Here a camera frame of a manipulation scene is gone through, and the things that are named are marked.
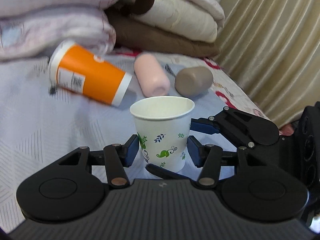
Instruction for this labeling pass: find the white leaf-print paper cup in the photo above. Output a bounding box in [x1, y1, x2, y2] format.
[130, 96, 195, 172]

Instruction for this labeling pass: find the pink plastic cup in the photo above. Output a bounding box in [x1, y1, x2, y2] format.
[134, 54, 170, 98]

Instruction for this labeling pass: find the pink floral folded blanket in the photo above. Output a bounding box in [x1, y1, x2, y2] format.
[1, 6, 116, 61]

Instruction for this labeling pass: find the beige pleated curtain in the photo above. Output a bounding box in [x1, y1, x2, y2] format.
[217, 0, 319, 127]

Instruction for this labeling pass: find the cream folded blanket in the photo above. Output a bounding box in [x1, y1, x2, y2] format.
[132, 0, 217, 43]

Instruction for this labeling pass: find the pink bear-print bedsheet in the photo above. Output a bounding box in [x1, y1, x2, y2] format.
[113, 53, 267, 134]

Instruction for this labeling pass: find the light blue patterned mat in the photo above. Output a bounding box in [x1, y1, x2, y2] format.
[0, 52, 241, 233]

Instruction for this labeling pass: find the taupe plastic cup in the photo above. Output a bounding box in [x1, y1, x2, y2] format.
[175, 67, 214, 97]

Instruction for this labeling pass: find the brown pillow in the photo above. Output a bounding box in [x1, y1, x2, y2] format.
[108, 14, 220, 57]

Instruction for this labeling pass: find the orange and white cup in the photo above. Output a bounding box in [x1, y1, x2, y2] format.
[48, 40, 132, 107]

